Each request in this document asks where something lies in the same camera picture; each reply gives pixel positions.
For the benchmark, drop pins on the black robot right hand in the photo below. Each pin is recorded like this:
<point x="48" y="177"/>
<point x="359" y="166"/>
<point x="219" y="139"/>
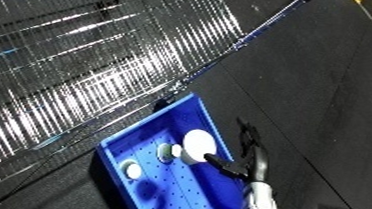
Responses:
<point x="258" y="165"/>

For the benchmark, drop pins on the pale robot right arm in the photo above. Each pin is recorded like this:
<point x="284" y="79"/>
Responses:
<point x="259" y="201"/>

